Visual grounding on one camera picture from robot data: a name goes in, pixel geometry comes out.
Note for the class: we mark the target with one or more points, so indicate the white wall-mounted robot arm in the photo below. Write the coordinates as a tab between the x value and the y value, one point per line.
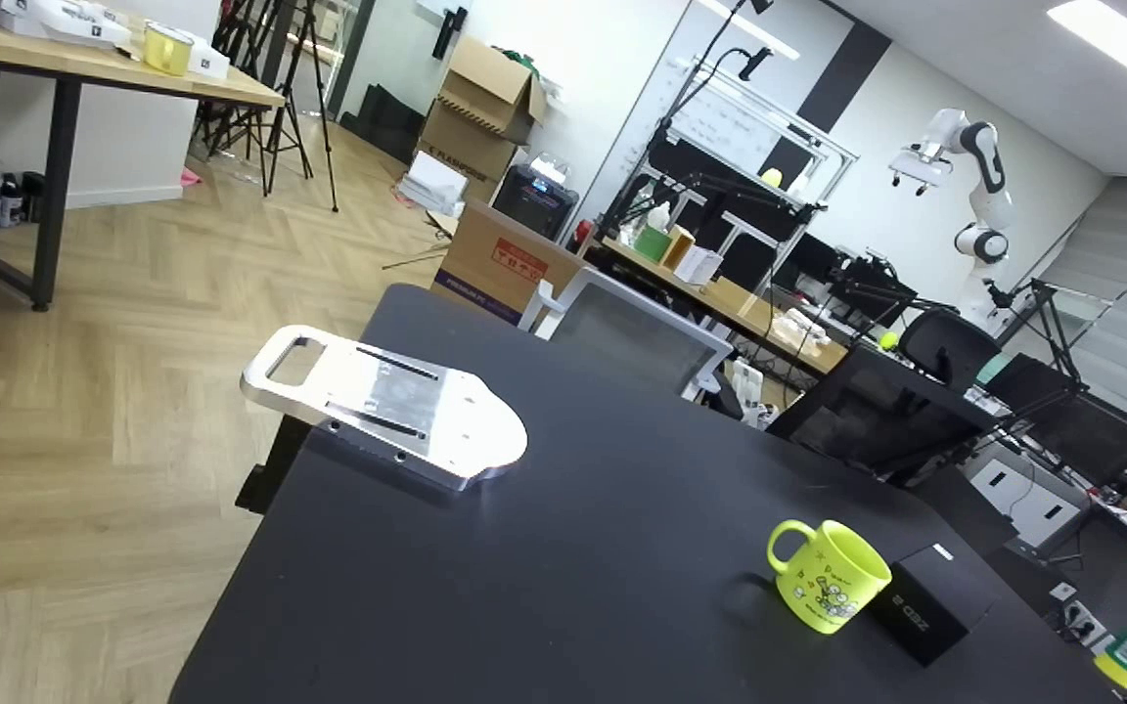
958	138

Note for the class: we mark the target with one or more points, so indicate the cardboard box with red print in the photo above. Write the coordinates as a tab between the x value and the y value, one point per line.
495	264

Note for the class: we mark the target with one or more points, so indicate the white slicer board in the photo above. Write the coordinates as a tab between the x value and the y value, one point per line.
437	421

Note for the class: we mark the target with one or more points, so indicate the stacked cardboard boxes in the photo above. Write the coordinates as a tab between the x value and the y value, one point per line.
482	111

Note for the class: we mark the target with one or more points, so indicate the yellow tennis ball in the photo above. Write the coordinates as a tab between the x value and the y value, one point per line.
774	176

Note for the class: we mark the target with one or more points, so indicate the white whiteboard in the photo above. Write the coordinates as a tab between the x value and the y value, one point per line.
752	133

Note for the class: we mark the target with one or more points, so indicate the yellow-green mug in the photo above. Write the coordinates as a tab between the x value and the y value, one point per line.
823	572

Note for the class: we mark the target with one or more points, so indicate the black office chair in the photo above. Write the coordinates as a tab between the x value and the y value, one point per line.
950	344

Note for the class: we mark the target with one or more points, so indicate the black rectangular box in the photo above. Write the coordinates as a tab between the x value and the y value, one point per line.
920	622

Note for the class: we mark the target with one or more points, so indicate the wooden side table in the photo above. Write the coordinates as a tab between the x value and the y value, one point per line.
67	70

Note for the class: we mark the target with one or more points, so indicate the black camera tripod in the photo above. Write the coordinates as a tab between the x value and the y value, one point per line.
269	40

